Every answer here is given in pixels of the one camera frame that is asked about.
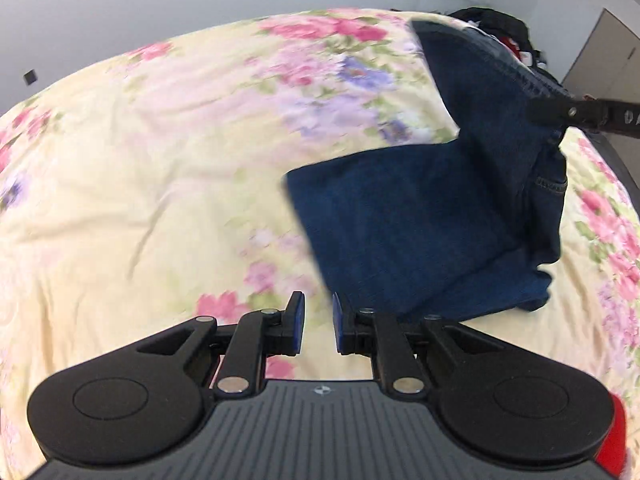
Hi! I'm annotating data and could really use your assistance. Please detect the black wall socket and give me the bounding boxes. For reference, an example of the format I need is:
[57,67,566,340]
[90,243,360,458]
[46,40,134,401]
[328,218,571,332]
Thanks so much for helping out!
[24,70,37,86]

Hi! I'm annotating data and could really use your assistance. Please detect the blue denim jeans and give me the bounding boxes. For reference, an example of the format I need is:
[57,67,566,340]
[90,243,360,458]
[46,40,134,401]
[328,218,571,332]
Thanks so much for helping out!
[286,21,567,321]

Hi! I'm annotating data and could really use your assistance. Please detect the floral yellow bed quilt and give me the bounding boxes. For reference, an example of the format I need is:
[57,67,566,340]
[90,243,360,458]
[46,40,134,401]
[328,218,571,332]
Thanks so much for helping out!
[1,9,639,479]

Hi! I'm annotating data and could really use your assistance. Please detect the black clothes pile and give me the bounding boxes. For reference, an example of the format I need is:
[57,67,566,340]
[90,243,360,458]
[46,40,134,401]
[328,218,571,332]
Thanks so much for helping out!
[449,6,559,84]

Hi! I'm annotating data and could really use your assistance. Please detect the beige wardrobe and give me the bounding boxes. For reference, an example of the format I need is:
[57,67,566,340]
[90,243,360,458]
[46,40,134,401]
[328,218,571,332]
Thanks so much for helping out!
[563,9,639,103]

